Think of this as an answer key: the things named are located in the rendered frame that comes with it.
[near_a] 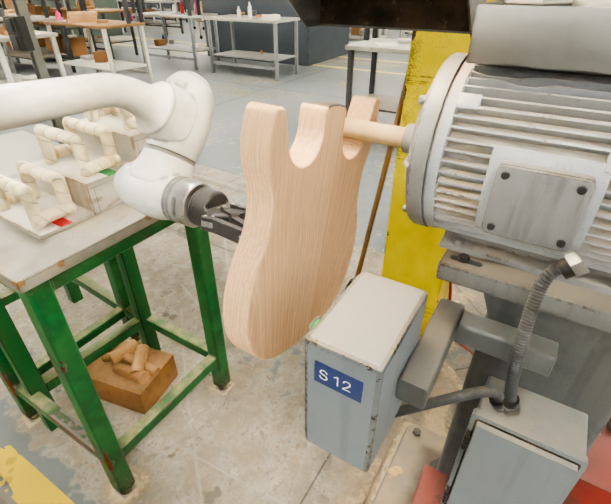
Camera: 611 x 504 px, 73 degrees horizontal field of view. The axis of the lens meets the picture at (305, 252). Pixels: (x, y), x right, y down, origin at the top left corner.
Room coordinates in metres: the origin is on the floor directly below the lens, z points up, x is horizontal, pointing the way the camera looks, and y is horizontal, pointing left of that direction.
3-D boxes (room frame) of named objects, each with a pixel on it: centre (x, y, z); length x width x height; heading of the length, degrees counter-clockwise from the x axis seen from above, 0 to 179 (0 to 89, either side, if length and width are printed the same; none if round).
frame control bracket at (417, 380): (0.42, -0.18, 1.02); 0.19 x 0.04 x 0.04; 149
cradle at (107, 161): (1.07, 0.55, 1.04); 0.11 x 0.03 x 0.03; 149
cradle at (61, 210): (0.94, 0.64, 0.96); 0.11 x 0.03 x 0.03; 149
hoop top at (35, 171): (1.02, 0.70, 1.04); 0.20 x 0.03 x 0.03; 58
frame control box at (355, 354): (0.37, -0.15, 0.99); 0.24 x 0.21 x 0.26; 59
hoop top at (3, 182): (0.95, 0.74, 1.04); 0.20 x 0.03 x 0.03; 58
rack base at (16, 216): (0.99, 0.72, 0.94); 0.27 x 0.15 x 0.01; 59
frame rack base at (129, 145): (1.25, 0.55, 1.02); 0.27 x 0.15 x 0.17; 59
